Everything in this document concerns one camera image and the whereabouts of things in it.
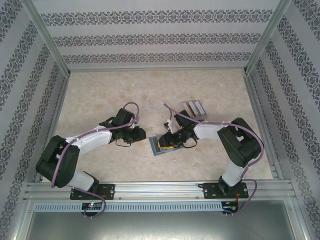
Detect blue card holder wallet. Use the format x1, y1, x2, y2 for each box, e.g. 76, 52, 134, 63
148, 134, 186, 157

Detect yellow plastic card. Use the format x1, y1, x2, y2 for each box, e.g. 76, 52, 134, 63
159, 144, 183, 153

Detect white plastic card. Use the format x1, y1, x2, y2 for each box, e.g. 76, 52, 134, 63
184, 101, 195, 117
194, 100, 208, 116
188, 100, 201, 117

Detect grey metal sheet panel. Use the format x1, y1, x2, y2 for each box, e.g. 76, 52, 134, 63
9, 199, 312, 240

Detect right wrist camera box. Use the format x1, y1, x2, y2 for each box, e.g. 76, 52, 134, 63
162, 119, 174, 135

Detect aluminium mounting rail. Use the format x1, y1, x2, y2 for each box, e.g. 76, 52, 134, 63
23, 181, 296, 201

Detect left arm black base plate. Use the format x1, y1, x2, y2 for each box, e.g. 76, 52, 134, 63
69, 183, 116, 201

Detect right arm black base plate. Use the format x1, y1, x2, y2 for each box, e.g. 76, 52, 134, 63
202, 182, 250, 200

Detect slotted grey cable duct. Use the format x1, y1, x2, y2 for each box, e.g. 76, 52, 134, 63
33, 201, 223, 212

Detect aluminium table side rail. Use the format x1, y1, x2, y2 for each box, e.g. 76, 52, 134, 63
34, 74, 71, 182
243, 72, 285, 180

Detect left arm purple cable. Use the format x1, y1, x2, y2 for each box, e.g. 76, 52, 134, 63
50, 101, 140, 219

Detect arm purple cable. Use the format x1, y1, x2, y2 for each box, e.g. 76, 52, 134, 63
50, 101, 140, 219
162, 102, 265, 213

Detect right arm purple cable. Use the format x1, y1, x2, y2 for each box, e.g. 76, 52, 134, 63
162, 102, 265, 213

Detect aluminium frame post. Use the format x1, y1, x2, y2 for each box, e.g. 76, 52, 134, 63
243, 0, 293, 75
21, 0, 71, 75

